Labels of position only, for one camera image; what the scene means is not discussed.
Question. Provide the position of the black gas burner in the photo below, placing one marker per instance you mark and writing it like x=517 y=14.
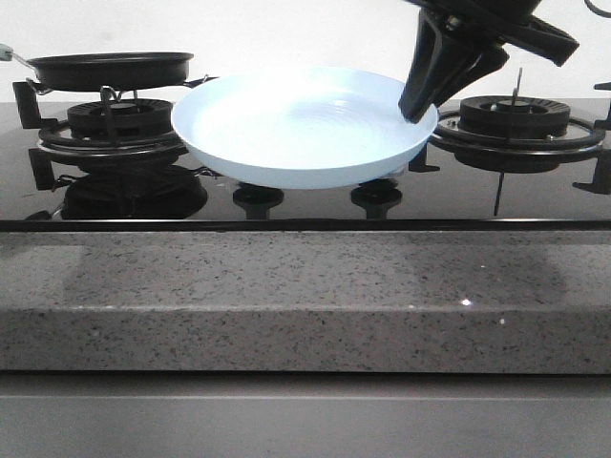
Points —
x=525 y=117
x=132 y=117

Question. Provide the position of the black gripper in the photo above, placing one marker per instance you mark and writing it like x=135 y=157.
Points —
x=443 y=63

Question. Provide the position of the right black gas burner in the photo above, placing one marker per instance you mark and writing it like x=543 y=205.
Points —
x=525 y=117

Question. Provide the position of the black pan support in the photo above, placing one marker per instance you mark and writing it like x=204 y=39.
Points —
x=114 y=155
x=584 y=139

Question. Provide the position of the black frying pan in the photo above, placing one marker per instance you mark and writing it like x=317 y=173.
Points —
x=123 y=71

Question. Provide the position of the black glass gas cooktop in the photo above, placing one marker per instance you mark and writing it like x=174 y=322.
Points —
x=442 y=191

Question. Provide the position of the left black pan support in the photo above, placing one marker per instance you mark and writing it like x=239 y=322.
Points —
x=114 y=155

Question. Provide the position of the grey cabinet drawer front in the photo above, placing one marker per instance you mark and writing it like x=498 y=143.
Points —
x=280 y=415

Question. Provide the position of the left black gas burner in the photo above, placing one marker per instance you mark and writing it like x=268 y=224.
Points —
x=132 y=117

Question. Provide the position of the right black pan support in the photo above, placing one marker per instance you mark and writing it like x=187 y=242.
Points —
x=584 y=139

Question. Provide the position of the right silver stove knob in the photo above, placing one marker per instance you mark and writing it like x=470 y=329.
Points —
x=396 y=173

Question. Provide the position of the light blue plate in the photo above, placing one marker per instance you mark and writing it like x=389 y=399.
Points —
x=301 y=128

